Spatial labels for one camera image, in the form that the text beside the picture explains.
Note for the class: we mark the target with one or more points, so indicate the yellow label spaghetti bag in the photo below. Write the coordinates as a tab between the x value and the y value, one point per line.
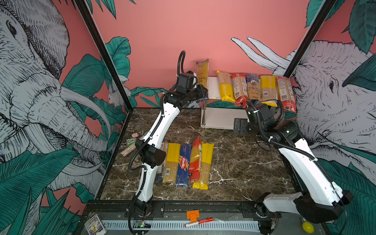
170	166

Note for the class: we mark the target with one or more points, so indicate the white perforated cable tray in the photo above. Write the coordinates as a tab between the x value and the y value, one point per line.
216	225

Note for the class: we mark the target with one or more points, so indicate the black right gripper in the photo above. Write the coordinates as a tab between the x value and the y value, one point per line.
244	122

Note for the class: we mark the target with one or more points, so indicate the card box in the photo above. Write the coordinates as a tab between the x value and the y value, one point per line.
94	226

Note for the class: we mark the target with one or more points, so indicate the yellow-top spaghetti bag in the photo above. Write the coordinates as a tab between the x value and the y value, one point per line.
268	90

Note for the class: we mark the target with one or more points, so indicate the yellow light bulb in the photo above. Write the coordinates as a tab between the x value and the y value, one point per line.
307	226

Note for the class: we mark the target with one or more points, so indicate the red double spaghetti bag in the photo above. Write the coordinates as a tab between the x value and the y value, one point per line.
286	95

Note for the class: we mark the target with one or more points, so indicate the glitter silver microphone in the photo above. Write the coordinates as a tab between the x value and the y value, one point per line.
129	149

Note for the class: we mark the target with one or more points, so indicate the clear blue-end spaghetti bag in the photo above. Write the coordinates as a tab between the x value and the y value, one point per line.
160	172

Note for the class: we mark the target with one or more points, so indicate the yellow-end spaghetti bag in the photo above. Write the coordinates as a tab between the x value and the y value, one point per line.
225	87

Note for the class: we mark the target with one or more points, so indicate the orange plastic block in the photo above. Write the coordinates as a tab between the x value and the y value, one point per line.
193	215

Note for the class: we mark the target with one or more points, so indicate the white two-tier shelf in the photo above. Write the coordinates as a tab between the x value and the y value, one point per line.
216	114

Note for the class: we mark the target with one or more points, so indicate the green number toy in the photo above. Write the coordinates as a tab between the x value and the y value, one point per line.
130	142

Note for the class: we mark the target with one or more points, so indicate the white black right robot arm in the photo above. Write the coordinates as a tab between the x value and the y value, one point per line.
323	200

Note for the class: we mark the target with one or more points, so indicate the red white marker pen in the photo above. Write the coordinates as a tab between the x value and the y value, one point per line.
191	224

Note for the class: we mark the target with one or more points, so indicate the blue portrait spaghetti bag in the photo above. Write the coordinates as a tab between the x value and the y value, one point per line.
253	86

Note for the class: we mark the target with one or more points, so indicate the plain yellow spaghetti bag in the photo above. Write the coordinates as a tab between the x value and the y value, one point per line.
206	160

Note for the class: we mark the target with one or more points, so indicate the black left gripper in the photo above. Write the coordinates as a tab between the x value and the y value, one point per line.
202	93

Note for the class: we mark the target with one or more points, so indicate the red yellow narrow spaghetti bag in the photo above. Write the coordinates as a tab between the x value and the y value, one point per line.
195	162

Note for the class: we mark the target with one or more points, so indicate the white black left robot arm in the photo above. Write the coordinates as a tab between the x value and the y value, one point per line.
149	156

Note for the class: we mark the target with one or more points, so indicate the blue-bottom spaghetti bag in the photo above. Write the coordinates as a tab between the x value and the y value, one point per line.
202	72

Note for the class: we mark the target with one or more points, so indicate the blue Barilla spaghetti box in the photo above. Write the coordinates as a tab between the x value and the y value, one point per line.
182	177

